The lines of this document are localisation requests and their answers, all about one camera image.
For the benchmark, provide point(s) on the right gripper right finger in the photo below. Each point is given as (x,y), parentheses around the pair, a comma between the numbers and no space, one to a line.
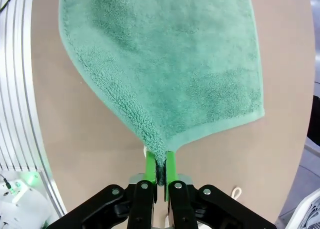
(180,204)

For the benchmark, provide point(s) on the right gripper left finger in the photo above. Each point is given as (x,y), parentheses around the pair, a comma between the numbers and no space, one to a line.
(143,204)

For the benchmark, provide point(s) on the green terry towel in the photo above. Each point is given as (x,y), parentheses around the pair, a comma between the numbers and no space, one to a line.
(162,64)

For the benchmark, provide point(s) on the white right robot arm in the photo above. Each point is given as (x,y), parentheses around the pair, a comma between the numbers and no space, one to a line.
(22,201)

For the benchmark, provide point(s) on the grey plastic lattice basket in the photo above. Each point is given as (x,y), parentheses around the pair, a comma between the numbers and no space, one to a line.
(315,217)

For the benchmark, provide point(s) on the aluminium slotted mounting platform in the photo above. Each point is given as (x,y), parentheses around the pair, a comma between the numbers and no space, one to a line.
(17,89)

